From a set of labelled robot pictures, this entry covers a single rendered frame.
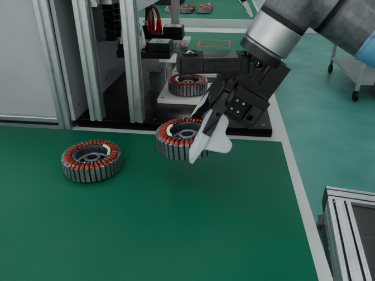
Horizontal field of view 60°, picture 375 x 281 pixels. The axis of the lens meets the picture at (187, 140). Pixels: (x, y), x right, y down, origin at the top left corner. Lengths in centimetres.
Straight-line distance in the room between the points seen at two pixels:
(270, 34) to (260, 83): 8
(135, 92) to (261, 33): 37
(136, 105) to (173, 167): 20
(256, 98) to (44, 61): 50
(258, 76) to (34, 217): 42
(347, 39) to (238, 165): 30
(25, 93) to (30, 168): 23
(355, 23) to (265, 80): 14
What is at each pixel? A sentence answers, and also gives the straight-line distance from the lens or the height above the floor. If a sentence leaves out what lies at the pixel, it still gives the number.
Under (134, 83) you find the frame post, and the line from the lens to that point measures 77.
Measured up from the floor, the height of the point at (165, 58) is 88.
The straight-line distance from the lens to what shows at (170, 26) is 115.
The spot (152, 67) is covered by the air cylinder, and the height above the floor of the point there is 79.
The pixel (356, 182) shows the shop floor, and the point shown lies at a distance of 212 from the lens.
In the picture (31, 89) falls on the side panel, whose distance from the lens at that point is 86.
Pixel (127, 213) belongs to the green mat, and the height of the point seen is 75.
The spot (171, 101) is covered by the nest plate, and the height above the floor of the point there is 78.
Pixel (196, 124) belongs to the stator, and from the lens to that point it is 60.
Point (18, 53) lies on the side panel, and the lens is 85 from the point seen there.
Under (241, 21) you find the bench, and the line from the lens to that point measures 249.
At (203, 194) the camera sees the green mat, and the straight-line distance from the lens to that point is 58.
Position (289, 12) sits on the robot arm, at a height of 105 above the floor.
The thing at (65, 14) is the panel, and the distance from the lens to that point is 81.
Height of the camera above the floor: 111
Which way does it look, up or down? 29 degrees down
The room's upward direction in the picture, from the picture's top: straight up
